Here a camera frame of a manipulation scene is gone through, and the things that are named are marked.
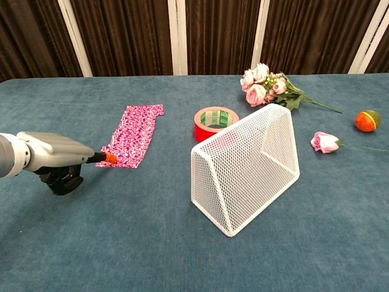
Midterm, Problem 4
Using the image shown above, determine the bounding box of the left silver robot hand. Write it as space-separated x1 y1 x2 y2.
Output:
16 131 119 196

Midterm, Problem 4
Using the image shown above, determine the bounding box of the pink patterned cloth strip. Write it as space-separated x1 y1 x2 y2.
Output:
102 103 165 169

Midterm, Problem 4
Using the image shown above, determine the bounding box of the teal table cloth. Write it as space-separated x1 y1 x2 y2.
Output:
0 72 389 292

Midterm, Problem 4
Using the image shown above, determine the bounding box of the dark brown curtain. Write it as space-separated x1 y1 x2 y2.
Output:
0 0 389 83

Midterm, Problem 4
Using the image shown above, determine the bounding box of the red tape roll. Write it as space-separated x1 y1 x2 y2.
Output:
193 106 240 144

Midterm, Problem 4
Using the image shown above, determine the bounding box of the pink artificial flower bouquet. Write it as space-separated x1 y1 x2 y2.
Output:
239 63 344 115

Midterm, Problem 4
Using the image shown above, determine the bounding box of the single pink artificial rose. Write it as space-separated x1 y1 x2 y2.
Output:
310 131 389 154

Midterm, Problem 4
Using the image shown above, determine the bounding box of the orange and green ball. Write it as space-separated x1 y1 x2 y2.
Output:
354 109 382 133

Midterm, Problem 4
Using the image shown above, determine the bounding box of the white frame post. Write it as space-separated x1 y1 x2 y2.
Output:
348 0 389 75
250 0 270 74
167 0 188 76
57 0 94 78

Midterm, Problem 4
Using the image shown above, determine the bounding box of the white wire mesh basket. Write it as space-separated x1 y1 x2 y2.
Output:
190 103 301 238

